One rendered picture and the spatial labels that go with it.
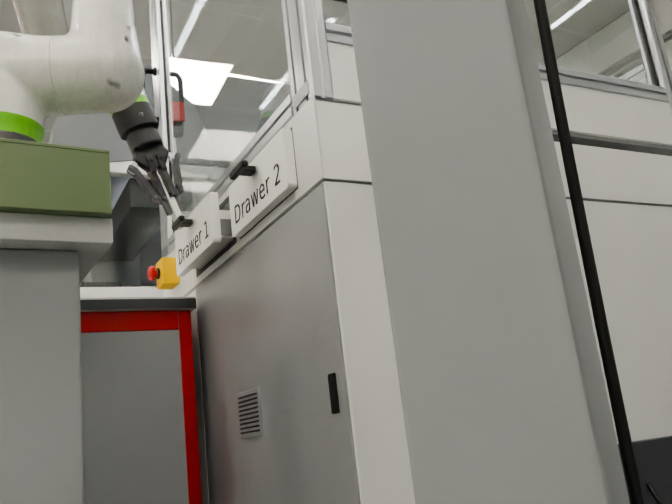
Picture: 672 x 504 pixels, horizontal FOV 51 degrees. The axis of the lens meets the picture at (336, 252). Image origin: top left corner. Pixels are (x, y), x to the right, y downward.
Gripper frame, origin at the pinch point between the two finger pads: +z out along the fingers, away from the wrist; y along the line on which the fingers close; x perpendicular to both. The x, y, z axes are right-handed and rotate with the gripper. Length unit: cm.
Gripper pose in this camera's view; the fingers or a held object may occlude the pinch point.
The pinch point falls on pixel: (175, 213)
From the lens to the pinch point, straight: 163.5
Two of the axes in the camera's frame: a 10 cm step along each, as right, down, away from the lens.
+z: 4.1, 9.1, -0.8
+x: 4.5, -2.8, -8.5
